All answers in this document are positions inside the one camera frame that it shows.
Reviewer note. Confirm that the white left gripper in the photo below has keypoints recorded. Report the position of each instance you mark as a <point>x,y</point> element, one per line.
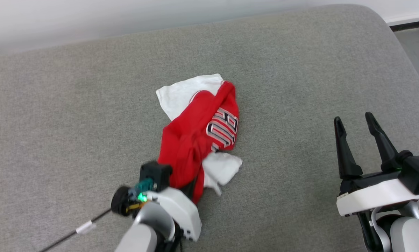
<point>181,210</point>

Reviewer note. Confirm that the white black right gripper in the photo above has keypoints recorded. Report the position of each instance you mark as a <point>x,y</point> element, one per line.
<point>370,196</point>

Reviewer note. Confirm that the red and white basketball jersey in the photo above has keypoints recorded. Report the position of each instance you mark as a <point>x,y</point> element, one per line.
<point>192,136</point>

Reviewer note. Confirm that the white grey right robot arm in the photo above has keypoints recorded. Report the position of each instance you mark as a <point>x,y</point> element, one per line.
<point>402,231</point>

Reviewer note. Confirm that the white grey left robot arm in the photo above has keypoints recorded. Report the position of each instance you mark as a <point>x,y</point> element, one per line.
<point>139,234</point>

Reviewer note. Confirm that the grey fabric sofa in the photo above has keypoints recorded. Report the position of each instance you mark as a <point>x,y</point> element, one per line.
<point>73,122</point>

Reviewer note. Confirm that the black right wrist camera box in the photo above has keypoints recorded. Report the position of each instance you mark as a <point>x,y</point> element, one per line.
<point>417,171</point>

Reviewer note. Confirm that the black wall baseboard strip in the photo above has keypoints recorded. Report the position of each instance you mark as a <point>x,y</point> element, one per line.
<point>412,24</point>

